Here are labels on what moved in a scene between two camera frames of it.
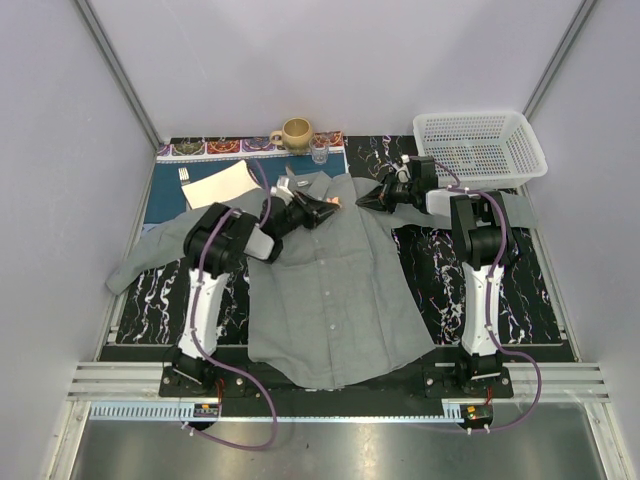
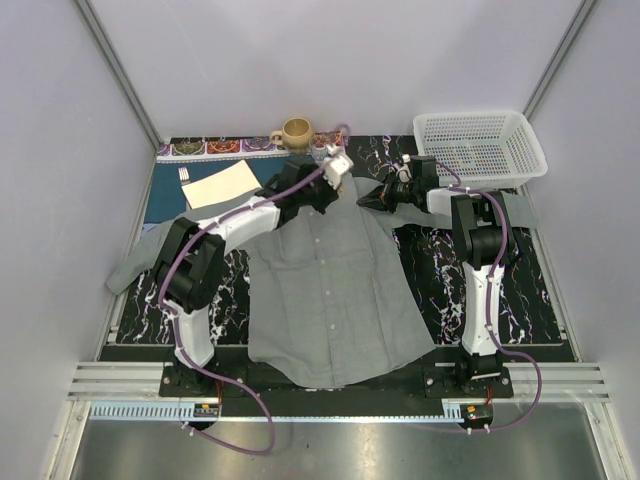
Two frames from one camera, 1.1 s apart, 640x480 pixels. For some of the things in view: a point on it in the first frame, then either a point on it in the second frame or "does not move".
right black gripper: [380, 197] does not move
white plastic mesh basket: [486, 150] does not move
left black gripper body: [298, 213] to [318, 195]
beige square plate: [229, 181] does not move
